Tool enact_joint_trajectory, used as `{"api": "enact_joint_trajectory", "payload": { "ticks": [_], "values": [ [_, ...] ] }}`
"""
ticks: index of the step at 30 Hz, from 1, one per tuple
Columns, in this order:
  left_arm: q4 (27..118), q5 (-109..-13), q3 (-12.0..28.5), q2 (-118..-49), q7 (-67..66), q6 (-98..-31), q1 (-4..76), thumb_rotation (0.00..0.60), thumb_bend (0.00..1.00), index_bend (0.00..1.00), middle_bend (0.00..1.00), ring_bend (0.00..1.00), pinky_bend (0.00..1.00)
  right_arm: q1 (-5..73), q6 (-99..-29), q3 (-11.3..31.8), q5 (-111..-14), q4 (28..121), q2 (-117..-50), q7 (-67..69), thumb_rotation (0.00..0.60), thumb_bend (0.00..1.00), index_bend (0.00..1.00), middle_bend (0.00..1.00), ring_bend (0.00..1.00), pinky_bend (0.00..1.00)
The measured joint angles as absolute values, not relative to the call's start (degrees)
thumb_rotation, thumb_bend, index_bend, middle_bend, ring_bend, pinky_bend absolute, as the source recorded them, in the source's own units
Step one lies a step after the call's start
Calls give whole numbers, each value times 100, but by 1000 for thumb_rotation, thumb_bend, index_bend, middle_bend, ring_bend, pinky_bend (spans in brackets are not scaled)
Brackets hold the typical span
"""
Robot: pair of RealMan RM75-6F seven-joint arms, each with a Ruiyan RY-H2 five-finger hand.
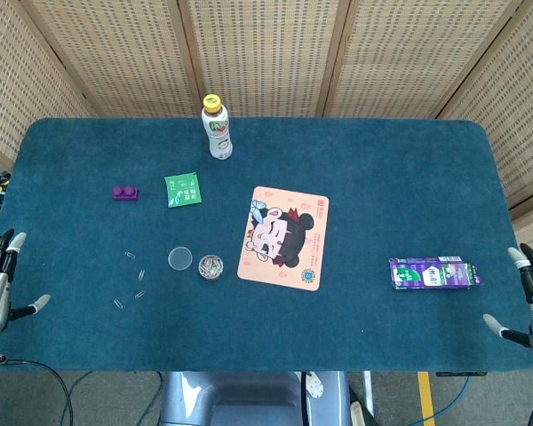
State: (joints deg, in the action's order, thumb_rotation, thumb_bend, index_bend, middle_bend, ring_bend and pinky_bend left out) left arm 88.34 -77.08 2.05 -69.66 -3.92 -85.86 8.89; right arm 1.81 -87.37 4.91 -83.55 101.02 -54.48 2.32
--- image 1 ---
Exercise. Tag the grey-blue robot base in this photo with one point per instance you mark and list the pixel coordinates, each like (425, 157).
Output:
(231, 399)

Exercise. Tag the flattened purple milk carton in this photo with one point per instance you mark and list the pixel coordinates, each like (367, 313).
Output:
(431, 274)

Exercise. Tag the purple toy building block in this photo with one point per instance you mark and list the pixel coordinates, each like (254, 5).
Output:
(125, 195)

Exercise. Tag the clear round plastic lid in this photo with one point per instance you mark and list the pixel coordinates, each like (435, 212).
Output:
(180, 258)

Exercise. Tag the blue felt table cloth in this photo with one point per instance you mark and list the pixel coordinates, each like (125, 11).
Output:
(382, 199)

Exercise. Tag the woven folding screen panel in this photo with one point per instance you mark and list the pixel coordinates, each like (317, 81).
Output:
(129, 57)
(22, 75)
(266, 53)
(417, 57)
(524, 111)

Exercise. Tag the clear jar of paper clips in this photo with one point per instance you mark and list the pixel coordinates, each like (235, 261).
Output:
(211, 267)

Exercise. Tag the green sachet packet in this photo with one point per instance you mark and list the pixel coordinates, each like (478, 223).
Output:
(183, 190)

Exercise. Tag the cartoon girl mouse pad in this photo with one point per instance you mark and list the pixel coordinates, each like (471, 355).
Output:
(288, 239)

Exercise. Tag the yellow-capped drink bottle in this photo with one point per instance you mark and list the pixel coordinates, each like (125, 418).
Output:
(220, 142)

